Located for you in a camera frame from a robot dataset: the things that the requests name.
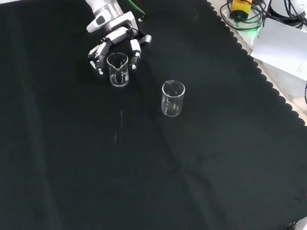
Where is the clear glass beaker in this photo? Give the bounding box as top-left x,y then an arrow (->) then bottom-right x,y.
158,78 -> 187,119
103,51 -> 133,89

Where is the pale board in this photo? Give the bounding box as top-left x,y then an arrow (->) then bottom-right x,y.
247,15 -> 307,82

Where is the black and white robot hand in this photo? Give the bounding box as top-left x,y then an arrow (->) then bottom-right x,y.
80,6 -> 155,82

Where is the black bench cloth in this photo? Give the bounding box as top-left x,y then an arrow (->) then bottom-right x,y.
0,0 -> 307,230

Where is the yellow stop button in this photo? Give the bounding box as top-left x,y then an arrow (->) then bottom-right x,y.
229,0 -> 254,21

